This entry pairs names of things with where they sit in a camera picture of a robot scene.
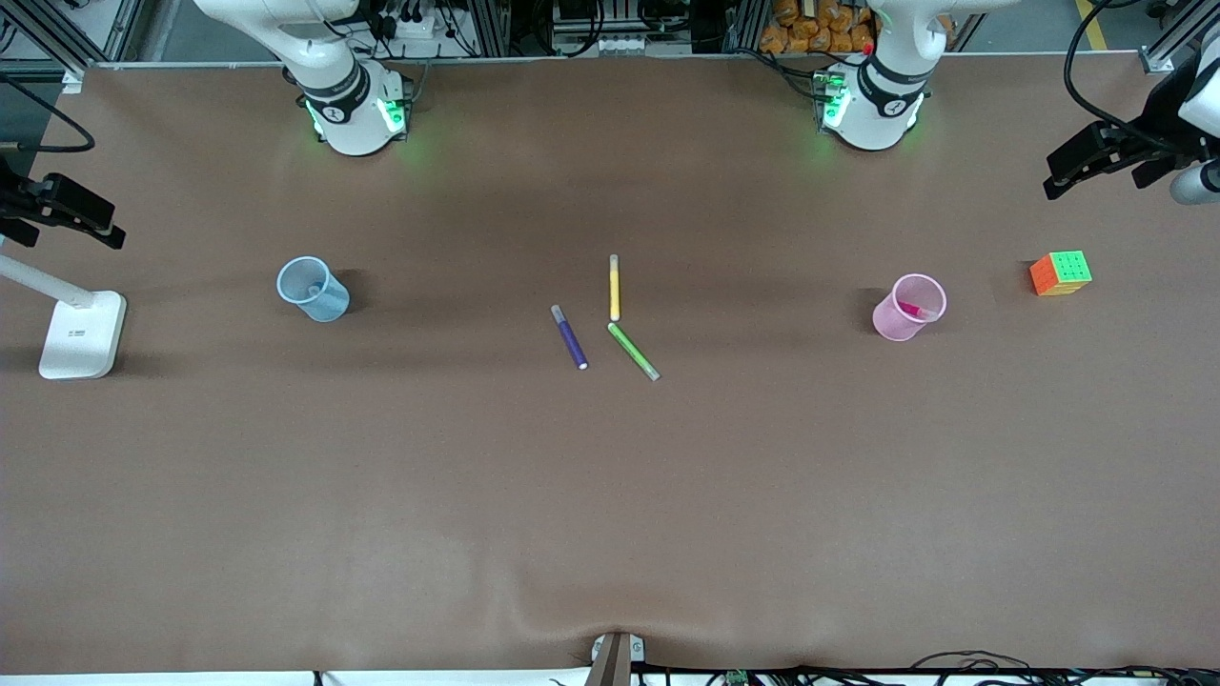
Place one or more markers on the white power strip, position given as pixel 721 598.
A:
pixel 408 27

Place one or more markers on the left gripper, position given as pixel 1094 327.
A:
pixel 1149 145

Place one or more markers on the colourful puzzle cube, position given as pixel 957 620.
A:
pixel 1060 274

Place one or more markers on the aluminium frame post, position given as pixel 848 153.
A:
pixel 57 48
pixel 1168 52

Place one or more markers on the blue plastic cup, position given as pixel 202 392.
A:
pixel 329 305

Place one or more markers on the pink plastic cup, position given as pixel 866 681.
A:
pixel 896 326

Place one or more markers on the green circuit board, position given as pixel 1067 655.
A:
pixel 736 678

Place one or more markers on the yellow marker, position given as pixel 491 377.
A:
pixel 615 291

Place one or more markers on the bag of orange items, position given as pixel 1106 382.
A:
pixel 810 33

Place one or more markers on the white connector strip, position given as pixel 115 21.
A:
pixel 627 46

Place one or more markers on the green marker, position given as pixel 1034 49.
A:
pixel 632 351

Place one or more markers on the purple marker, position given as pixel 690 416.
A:
pixel 569 338

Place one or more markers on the pink marker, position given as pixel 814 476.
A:
pixel 917 311

